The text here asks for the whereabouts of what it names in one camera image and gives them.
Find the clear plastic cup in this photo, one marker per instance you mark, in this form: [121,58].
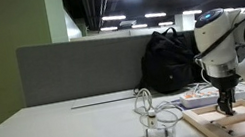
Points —
[170,127]

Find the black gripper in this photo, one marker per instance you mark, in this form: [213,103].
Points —
[224,81]

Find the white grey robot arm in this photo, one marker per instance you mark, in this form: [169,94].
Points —
[214,42]

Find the ceiling air vent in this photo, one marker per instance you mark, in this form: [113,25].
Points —
[128,23]

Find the grey desk partition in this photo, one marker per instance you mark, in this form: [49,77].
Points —
[78,69]

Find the white power strip orange switches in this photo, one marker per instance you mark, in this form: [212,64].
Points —
[199,99]

